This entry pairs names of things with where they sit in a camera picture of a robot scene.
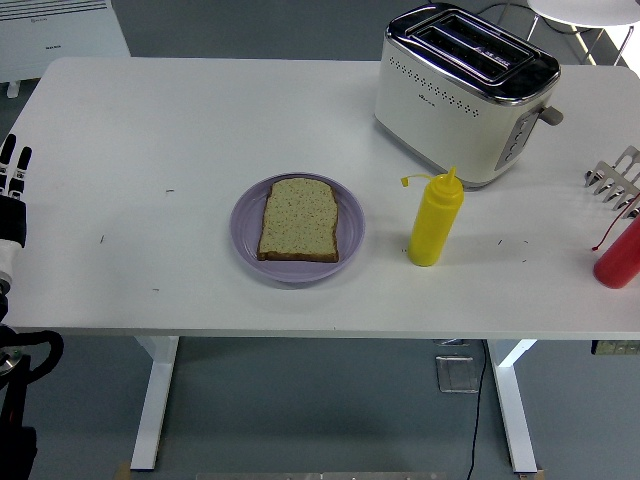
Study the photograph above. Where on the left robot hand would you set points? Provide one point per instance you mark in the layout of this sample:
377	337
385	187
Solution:
12	222

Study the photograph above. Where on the red squeeze bottle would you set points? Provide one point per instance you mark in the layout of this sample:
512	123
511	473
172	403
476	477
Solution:
617	260

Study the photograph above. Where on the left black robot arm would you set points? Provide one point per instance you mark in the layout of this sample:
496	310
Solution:
17	400

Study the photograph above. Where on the bread slice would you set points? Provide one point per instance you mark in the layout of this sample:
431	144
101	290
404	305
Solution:
300	220

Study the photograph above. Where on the desk control panel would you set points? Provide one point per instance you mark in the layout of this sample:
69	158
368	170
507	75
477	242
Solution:
615	347

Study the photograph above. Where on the white room heater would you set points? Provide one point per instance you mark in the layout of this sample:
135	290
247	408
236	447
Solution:
60	40

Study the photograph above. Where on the white table leg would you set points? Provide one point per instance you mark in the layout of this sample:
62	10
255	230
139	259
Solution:
155	400
515	410

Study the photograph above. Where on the purple round plate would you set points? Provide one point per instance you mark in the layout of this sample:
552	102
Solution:
300	272

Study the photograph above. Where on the yellow squeeze bottle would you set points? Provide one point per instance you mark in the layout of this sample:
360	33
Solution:
432	225

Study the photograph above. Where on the white chrome toaster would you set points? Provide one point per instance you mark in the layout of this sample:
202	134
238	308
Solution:
440	115

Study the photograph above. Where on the metal floor socket plate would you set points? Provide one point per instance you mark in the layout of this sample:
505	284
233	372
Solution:
457	375

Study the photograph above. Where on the metal toast rack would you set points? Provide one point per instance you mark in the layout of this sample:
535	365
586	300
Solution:
617	182

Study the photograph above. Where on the white round side table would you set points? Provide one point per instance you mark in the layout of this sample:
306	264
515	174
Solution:
585	11

